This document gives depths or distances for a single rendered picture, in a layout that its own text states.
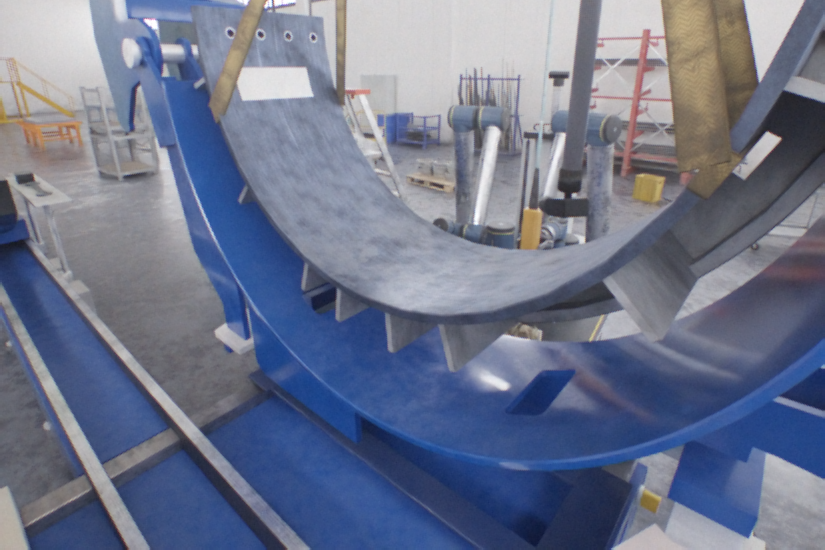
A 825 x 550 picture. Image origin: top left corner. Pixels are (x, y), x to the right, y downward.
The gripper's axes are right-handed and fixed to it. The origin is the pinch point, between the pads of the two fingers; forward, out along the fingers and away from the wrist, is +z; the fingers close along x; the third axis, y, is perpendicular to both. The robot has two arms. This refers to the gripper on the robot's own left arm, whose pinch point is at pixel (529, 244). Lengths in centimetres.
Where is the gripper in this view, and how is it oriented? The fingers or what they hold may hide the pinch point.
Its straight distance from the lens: 229.7
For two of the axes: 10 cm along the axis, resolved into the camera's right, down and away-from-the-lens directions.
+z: -6.5, 2.7, -7.1
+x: 7.6, 2.3, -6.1
